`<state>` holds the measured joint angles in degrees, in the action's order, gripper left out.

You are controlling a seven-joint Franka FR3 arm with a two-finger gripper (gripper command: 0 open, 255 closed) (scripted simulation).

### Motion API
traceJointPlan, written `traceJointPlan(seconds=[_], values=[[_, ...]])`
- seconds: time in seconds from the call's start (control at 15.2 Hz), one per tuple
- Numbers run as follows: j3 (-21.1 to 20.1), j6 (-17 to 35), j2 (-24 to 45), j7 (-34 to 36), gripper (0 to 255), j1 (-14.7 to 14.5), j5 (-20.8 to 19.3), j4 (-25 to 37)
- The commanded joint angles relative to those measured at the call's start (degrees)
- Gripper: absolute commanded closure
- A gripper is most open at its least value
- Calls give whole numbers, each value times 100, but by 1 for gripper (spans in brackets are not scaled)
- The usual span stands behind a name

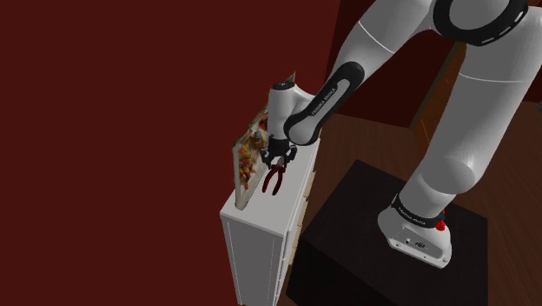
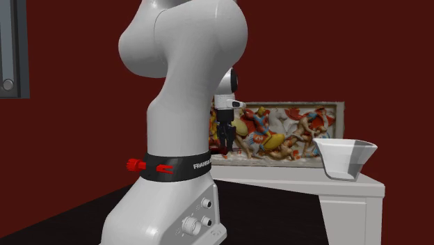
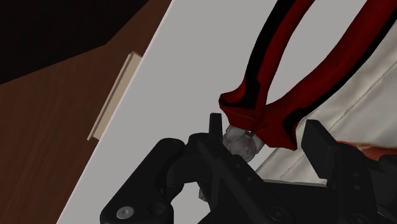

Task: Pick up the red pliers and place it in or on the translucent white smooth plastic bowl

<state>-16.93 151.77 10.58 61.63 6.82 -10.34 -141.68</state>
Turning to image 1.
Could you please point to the brown wooden door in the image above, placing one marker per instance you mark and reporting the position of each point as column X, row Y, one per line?
column 440, row 91

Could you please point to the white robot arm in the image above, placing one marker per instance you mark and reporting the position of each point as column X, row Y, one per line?
column 470, row 127

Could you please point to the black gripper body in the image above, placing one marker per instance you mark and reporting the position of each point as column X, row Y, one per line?
column 277, row 147

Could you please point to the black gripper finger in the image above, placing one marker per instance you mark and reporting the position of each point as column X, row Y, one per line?
column 291, row 153
column 264, row 159

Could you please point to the black robot stand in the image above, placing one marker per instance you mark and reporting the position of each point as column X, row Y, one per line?
column 360, row 254

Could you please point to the white chest of drawers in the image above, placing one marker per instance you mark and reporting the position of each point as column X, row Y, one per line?
column 275, row 199

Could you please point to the framed colourful picture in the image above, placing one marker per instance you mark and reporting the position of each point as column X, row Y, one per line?
column 247, row 163

